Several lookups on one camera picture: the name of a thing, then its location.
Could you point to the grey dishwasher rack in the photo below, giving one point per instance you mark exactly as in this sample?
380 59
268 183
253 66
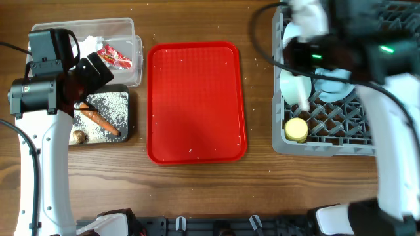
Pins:
328 131

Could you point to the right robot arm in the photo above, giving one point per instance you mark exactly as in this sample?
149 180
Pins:
395 210

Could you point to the red snack wrapper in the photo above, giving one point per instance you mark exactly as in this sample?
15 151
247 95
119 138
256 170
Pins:
114 58

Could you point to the white napkin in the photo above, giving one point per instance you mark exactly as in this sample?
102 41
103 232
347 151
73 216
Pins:
90 44

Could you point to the green bowl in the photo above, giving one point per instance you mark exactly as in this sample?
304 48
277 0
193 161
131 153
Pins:
288 87

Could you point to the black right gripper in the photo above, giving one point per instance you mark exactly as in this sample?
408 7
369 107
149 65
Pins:
296 52

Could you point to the orange carrot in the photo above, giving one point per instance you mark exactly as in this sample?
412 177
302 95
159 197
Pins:
98 119

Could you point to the yellow plastic cup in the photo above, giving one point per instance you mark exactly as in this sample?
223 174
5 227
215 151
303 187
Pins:
296 129

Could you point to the light blue plate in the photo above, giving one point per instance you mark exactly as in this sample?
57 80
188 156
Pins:
332 91

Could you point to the white rice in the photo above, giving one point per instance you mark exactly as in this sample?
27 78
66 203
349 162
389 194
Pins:
111 105

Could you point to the brown food scrap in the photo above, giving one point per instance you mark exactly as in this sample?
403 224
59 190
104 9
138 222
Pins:
79 137

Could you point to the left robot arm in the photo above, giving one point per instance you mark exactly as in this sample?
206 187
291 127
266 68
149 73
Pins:
42 104

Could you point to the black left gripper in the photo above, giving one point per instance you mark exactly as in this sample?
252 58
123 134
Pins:
95 80

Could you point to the red plastic tray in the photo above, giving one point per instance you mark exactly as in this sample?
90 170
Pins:
195 110

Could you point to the black waste tray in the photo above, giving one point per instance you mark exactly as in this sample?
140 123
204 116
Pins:
126 111

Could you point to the white plastic spoon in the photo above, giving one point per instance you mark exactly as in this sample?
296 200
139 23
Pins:
304 87

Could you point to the light blue bowl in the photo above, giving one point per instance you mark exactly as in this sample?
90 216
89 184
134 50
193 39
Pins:
291 31

